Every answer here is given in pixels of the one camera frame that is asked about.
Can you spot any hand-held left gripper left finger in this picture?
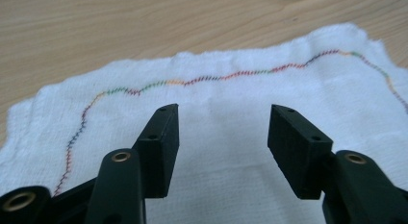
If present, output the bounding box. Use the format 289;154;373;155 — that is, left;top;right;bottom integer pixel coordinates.
84;103;180;224

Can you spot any white cloth with rainbow stitching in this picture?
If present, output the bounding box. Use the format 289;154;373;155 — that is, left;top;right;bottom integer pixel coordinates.
0;22;408;224

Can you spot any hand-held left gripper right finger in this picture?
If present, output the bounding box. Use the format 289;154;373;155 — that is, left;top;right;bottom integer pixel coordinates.
267;104;408;224

